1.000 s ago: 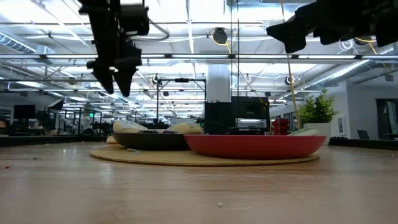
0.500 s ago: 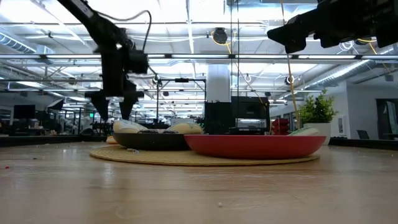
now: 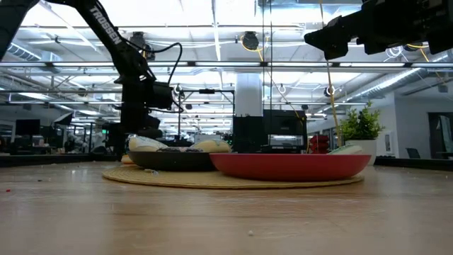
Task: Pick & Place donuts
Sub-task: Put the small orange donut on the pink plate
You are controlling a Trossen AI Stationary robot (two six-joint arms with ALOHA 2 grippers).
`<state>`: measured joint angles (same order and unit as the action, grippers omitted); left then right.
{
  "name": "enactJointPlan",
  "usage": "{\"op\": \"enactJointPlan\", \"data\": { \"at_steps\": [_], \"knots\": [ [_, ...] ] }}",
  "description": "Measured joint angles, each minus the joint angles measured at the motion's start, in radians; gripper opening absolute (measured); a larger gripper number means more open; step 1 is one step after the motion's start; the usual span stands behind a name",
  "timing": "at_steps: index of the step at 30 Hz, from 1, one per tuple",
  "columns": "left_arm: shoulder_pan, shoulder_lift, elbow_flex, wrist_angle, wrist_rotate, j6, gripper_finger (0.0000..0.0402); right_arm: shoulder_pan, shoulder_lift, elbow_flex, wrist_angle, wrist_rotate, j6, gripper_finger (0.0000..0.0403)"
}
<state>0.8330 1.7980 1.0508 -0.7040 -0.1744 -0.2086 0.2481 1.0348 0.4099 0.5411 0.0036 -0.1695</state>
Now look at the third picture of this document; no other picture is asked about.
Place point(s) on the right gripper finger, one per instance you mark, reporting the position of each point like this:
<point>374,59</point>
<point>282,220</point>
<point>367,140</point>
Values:
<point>332,42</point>
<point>350,23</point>

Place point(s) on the black cabinet with lit window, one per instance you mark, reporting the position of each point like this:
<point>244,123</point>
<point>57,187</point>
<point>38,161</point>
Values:
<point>283,122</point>

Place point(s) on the round woven straw placemat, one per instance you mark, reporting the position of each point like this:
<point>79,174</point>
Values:
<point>177,178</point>

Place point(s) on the black monitor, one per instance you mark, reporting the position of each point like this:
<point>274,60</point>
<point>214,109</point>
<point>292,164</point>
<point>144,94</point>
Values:
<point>27,127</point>

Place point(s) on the red bulky object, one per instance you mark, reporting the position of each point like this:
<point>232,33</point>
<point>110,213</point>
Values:
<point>318,143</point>

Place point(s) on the distant black gantry frame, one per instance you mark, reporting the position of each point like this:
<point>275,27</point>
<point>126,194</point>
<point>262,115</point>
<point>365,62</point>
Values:
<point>207,91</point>

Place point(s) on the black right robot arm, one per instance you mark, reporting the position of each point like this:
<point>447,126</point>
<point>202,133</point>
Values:
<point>442,35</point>

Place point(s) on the green plant in white pot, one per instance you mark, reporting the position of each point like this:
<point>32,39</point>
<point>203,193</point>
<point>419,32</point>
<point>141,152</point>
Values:
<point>361,124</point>

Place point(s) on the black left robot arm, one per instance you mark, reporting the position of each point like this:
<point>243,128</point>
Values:
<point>106,32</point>

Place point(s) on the red round plate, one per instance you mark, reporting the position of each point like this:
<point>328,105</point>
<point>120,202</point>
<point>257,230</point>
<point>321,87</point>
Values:
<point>290,168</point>

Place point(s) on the black round plate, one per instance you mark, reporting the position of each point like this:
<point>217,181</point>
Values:
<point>170,162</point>

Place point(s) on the large white frosted donut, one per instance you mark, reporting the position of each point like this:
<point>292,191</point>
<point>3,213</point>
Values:
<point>145,144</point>

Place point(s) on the small white scrap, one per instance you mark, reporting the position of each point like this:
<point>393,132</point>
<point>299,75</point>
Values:
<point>152,171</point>

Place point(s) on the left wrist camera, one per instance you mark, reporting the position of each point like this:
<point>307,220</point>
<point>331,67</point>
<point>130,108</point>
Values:
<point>161,95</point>

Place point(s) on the large chocolate frosted donut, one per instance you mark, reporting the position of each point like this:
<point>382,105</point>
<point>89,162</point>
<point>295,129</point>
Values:
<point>177,149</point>

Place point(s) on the small dark chair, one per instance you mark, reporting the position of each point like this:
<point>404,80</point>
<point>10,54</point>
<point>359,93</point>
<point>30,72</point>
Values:
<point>412,153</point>

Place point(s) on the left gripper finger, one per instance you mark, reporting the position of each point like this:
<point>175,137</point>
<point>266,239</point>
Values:
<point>152,133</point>
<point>114,140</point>

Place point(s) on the white pillar with black base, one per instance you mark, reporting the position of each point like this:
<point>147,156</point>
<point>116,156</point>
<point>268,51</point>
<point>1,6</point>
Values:
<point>247,95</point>

